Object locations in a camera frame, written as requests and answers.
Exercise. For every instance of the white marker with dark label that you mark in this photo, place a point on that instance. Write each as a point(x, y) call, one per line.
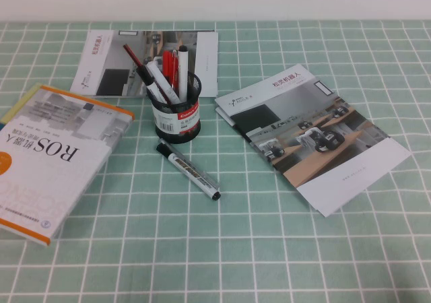
point(188, 170)

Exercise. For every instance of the black mesh pen holder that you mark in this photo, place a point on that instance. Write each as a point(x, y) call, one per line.
point(176, 121)

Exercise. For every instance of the thin red pen silver clip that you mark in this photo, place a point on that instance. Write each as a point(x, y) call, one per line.
point(175, 70)

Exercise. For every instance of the thick red pen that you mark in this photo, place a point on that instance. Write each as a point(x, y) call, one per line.
point(167, 65)

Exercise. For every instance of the AgileX brochure grey photo cover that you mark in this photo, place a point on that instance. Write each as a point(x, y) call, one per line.
point(101, 57)
point(223, 113)
point(313, 138)

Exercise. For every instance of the white marker black cap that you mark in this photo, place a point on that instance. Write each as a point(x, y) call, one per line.
point(149, 81)
point(163, 81)
point(183, 74)

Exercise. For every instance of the green checked tablecloth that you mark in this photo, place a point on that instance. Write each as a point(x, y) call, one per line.
point(235, 256)

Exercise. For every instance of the red and black pencil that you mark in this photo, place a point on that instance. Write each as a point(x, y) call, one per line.
point(133, 56)

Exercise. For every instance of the white orange ROS book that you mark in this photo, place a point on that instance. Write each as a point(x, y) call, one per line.
point(57, 155)

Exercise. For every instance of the yellow and blue book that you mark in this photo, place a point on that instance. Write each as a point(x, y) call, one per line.
point(17, 109)

